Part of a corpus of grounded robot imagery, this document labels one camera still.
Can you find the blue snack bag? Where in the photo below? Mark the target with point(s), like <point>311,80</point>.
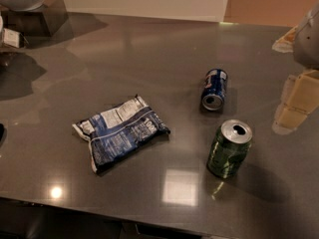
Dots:
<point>119,131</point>

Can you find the blue pepsi can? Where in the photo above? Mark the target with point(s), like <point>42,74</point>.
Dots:
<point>214,91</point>

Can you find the green soda can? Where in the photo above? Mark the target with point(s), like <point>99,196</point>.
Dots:
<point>229,148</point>

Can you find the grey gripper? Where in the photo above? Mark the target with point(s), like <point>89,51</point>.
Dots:
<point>308,42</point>

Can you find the small white card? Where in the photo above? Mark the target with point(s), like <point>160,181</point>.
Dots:
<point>11,38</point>

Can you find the black object at left edge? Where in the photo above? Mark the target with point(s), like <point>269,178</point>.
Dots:
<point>2,128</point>

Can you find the dark wooden block stand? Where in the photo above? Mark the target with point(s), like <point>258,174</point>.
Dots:
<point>44,21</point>

